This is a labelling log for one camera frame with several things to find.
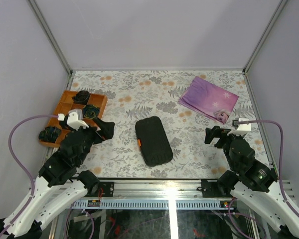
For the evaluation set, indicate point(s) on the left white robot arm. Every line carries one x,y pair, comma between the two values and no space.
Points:
37,209

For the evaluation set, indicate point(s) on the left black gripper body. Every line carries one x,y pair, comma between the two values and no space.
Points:
91,134

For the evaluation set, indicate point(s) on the purple printed pouch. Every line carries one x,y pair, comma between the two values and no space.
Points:
209,100

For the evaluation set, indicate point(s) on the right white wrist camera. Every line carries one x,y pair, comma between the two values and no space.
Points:
241,127

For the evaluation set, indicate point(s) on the dark rolled band outside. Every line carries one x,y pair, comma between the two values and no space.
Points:
49,134

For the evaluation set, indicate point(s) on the dark rolled band middle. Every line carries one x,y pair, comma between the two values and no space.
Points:
90,111

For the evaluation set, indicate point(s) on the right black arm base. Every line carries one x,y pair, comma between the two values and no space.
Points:
210,189

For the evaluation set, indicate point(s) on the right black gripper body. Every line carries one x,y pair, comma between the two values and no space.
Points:
225,147

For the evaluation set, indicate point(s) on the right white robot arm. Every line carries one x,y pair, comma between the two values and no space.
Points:
254,183

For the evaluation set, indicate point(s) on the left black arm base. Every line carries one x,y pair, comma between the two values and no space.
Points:
104,190

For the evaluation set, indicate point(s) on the black plastic tool case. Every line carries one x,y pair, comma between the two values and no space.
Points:
153,143

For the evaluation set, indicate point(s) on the dark rolled band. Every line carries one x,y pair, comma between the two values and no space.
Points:
64,125
81,97
90,111

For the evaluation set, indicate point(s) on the orange compartment tray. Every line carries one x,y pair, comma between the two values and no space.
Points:
66,104

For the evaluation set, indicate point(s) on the dark rolled band top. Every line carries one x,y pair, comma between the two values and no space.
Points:
81,97

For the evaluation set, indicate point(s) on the dark rolled band lower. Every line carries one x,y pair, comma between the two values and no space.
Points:
64,125

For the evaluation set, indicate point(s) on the aluminium front rail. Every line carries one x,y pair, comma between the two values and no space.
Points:
139,194

